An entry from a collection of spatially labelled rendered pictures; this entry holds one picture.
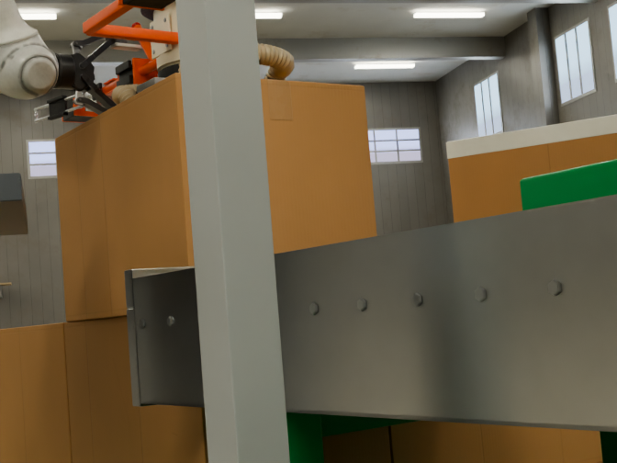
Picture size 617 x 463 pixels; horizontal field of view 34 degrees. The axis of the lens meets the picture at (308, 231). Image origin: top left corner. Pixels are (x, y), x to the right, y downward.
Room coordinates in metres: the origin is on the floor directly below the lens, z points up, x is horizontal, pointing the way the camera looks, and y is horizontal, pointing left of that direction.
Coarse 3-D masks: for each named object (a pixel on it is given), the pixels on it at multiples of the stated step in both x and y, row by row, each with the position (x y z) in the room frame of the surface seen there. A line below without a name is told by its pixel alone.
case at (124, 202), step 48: (144, 96) 1.80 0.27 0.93; (288, 96) 1.82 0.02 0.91; (336, 96) 1.88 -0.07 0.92; (96, 144) 2.00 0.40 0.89; (144, 144) 1.81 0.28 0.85; (288, 144) 1.81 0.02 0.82; (336, 144) 1.87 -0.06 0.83; (96, 192) 2.01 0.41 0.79; (144, 192) 1.82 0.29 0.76; (288, 192) 1.81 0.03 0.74; (336, 192) 1.87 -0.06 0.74; (96, 240) 2.02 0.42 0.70; (144, 240) 1.83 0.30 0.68; (192, 240) 1.70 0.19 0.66; (288, 240) 1.81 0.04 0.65; (336, 240) 1.86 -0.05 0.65; (96, 288) 2.04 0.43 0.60
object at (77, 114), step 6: (72, 102) 2.49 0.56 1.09; (84, 108) 2.50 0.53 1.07; (72, 114) 2.50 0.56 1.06; (78, 114) 2.49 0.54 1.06; (84, 114) 2.50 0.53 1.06; (90, 114) 2.51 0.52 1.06; (96, 114) 2.52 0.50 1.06; (66, 120) 2.54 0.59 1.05; (72, 120) 2.55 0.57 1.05; (78, 120) 2.55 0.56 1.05; (84, 120) 2.56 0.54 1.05
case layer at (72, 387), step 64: (0, 384) 2.58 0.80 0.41; (64, 384) 2.22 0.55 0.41; (128, 384) 1.96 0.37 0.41; (0, 448) 2.60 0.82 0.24; (64, 448) 2.24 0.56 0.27; (128, 448) 1.97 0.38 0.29; (192, 448) 1.76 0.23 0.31; (384, 448) 1.94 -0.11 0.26; (448, 448) 2.03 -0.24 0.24; (512, 448) 2.13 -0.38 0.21; (576, 448) 2.24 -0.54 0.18
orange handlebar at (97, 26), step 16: (96, 16) 1.80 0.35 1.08; (112, 16) 1.76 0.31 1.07; (96, 32) 1.86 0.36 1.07; (112, 32) 1.88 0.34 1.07; (128, 32) 1.90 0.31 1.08; (144, 32) 1.92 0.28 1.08; (160, 32) 1.94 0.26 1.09; (176, 32) 1.96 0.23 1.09; (144, 64) 2.18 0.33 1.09; (112, 80) 2.31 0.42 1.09
